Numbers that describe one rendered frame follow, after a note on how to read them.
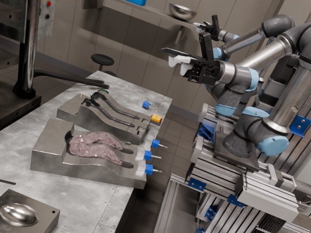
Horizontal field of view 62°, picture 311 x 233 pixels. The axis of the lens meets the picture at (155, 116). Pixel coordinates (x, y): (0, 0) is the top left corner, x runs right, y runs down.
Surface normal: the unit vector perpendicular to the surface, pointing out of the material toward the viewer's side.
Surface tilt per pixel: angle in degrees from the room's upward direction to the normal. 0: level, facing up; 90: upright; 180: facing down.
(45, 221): 0
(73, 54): 90
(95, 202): 0
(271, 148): 98
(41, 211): 0
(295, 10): 90
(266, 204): 90
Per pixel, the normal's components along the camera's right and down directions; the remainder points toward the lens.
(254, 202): -0.23, 0.40
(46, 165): 0.07, 0.50
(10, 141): 0.30, -0.84
